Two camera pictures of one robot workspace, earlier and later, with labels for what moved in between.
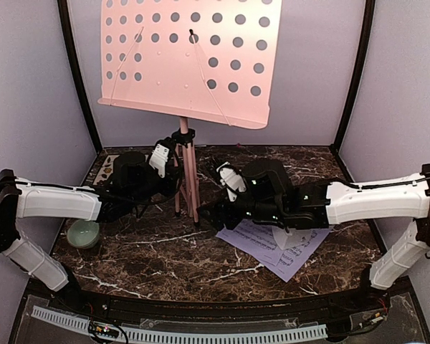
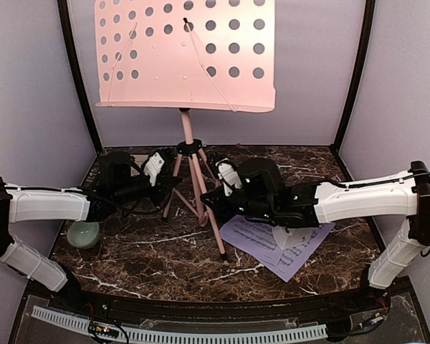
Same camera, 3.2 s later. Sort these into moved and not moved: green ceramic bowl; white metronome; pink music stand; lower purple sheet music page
Moved: pink music stand
Not moved: lower purple sheet music page; white metronome; green ceramic bowl
